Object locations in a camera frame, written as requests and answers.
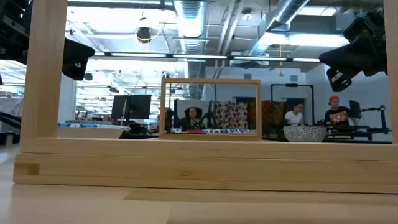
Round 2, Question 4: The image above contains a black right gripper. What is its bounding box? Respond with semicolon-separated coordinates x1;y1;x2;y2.
318;32;388;93

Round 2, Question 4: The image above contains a person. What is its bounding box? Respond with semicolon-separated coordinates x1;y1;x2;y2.
179;106;205;131
324;95;354;128
284;102;305;127

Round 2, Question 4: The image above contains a wooden shelf rack with frames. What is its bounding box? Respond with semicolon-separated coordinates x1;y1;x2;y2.
12;0;398;194

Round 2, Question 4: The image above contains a black bar with light strips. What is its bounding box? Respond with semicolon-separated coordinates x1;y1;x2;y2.
90;51;322;63

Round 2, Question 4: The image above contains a black computer monitor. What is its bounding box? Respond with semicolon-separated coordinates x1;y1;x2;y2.
128;94;152;120
111;95;129;120

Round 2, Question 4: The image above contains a black metal stand frame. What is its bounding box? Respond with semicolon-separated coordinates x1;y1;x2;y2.
270;83;315;125

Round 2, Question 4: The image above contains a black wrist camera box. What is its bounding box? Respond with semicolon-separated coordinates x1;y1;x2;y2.
343;11;386;43

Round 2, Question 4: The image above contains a light patterned hanging cloth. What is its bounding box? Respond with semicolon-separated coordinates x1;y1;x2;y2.
214;101;249;130

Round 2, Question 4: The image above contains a grey patterned ceramic bowl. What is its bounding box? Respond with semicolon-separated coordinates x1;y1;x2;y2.
282;125;328;143

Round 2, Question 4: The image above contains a dark patterned hanging cloth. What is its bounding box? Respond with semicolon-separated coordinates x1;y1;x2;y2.
261;100;286;137

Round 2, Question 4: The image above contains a black ceiling dome device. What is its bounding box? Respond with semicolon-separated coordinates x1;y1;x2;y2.
136;26;152;44

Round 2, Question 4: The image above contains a black table edge rail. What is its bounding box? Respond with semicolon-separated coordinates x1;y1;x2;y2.
119;132;393;145

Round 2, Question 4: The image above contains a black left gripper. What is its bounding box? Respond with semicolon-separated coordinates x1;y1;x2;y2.
62;37;96;81

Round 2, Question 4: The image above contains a silver spiral ceiling duct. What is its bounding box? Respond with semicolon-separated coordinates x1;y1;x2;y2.
173;0;208;98
247;0;312;68

